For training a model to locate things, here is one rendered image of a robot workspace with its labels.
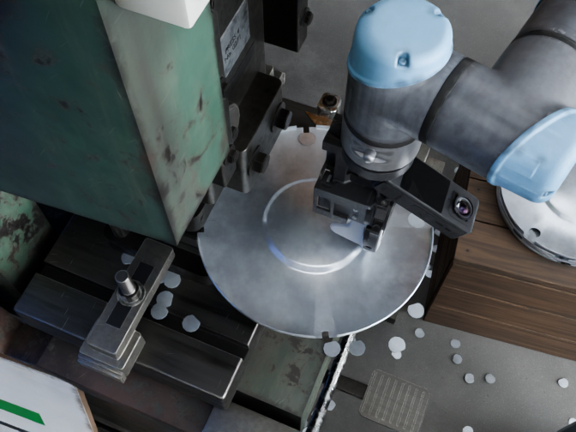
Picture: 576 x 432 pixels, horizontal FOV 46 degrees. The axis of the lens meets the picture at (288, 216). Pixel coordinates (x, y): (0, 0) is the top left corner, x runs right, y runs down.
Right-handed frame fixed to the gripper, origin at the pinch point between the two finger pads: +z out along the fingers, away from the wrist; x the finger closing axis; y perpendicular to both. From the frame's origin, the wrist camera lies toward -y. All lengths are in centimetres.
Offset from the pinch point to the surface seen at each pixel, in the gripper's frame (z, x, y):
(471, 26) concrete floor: 80, -120, 2
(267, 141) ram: -12.9, -0.4, 14.0
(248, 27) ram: -25.8, -3.3, 16.9
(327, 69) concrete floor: 80, -88, 36
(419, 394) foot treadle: 63, -3, -16
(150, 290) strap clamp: 4.1, 14.6, 23.5
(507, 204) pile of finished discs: 42, -39, -19
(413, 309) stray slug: 14.9, 0.1, -7.2
